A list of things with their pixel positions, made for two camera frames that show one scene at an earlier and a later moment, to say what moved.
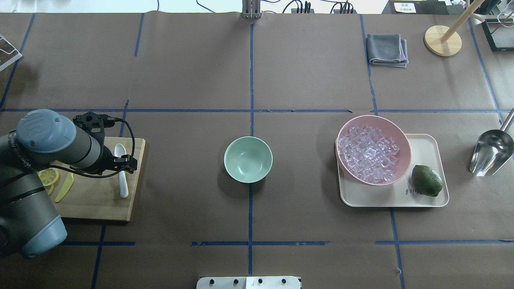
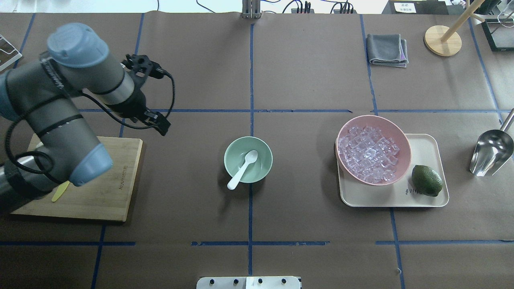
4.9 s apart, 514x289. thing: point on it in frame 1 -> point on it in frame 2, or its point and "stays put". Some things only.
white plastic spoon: (120, 150) -> (251, 156)
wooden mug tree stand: (443, 41) stays put
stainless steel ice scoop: (493, 150) stays put
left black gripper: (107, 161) -> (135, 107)
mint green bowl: (248, 159) stays put
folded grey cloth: (387, 49) stays put
